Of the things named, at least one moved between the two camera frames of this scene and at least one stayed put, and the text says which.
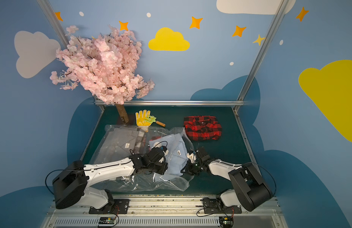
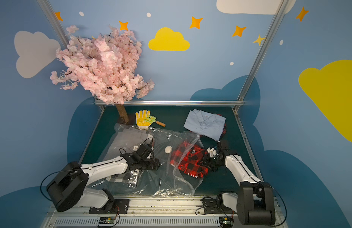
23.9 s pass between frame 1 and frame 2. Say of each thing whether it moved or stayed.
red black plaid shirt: moved
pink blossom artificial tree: stayed
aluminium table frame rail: stayed
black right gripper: moved
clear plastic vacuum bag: moved
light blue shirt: moved
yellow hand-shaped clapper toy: stayed
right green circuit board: stayed
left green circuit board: stayed
